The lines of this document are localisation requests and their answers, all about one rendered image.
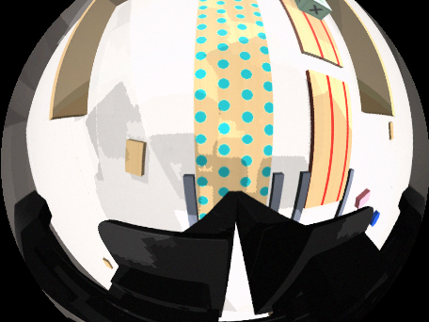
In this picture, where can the orange strip with blue dots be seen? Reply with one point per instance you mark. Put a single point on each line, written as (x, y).
(234, 115)

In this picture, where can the small pink block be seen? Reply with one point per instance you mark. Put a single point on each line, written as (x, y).
(362, 198)

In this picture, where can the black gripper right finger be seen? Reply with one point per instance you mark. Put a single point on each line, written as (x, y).
(276, 248)

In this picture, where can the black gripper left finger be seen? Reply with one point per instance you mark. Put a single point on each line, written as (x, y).
(201, 253)

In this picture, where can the blue short cylinder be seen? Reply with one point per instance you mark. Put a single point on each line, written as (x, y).
(374, 218)

